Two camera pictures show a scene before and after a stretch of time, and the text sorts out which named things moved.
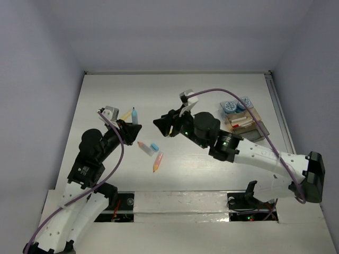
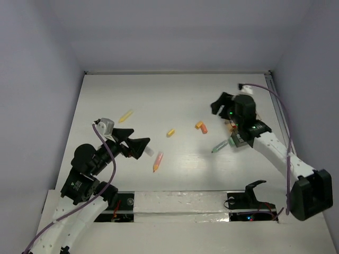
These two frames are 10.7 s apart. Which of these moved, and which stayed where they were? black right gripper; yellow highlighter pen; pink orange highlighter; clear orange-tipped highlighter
Moved: black right gripper
Stayed: yellow highlighter pen; pink orange highlighter; clear orange-tipped highlighter
